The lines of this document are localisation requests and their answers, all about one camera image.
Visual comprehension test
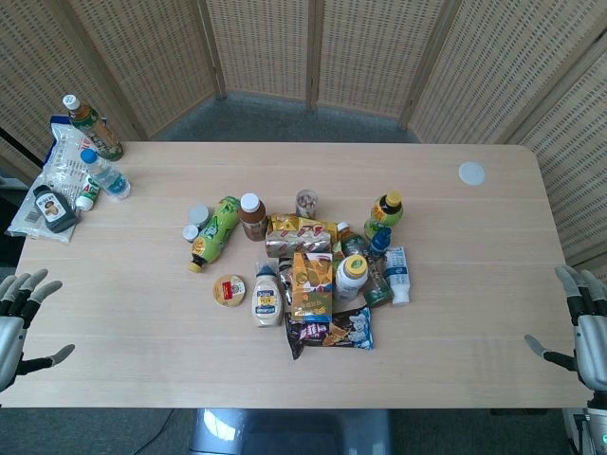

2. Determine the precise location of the brown bottle with white cap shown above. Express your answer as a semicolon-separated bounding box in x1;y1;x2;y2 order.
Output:
237;192;268;244

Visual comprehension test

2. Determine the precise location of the white plastic food bag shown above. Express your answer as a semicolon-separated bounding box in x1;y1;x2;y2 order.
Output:
5;115;103;244

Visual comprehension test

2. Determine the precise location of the green and white small bottle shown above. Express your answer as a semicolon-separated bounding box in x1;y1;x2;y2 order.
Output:
75;174;103;212

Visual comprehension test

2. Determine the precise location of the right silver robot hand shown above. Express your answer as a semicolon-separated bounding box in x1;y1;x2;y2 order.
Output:
524;264;607;405

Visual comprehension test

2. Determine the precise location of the gold foil snack bag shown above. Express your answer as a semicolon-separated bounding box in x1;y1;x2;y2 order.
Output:
264;213;340;258

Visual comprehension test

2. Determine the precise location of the mayonnaise squeeze bottle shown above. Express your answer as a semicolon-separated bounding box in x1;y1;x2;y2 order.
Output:
249;259;285;329

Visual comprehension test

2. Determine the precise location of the wicker folding screen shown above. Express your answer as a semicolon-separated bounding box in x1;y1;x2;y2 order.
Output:
0;0;607;271

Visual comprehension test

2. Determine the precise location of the white bottle with yellow lid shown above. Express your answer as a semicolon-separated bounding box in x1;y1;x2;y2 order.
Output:
334;254;370;302

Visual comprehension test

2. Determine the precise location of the green tea bottle white cap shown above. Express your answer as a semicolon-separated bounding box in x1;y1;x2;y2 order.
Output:
62;93;125;163

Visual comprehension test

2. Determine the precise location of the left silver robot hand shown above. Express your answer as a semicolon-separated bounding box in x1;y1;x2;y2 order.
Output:
0;268;76;392

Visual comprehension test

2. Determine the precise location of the white round lid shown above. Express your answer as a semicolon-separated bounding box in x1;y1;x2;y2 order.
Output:
457;160;487;186

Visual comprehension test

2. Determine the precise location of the green bottle with yellow cap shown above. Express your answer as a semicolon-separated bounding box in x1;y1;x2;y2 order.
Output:
188;194;241;275

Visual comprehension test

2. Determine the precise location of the dark chips bag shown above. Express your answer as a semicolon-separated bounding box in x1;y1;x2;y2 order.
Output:
285;304;376;360

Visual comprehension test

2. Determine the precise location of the water bottle with blue cap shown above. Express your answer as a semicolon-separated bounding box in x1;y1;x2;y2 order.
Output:
80;148;132;201

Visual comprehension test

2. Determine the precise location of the black floor cable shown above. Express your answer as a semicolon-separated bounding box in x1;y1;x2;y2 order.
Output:
136;408;177;455

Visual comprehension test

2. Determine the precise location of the black sauce bottle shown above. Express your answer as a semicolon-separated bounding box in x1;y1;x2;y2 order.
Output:
31;184;79;234

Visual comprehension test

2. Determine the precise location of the dark foil packet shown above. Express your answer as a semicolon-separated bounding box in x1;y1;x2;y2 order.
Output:
276;257;298;315

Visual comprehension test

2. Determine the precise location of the orange and green snack packet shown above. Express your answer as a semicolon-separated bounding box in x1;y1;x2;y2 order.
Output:
289;251;335;319

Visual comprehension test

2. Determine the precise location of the clear jar of nuts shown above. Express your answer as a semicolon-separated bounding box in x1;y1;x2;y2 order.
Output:
295;189;319;220

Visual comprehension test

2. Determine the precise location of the small round red-yellow tin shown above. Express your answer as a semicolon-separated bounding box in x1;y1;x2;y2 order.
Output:
212;273;248;309

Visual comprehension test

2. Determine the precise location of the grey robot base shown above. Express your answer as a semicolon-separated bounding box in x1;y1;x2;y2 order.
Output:
189;408;395;455

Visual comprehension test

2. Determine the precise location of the dark bottle with blue cap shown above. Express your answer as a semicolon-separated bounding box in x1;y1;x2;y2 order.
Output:
361;227;395;310

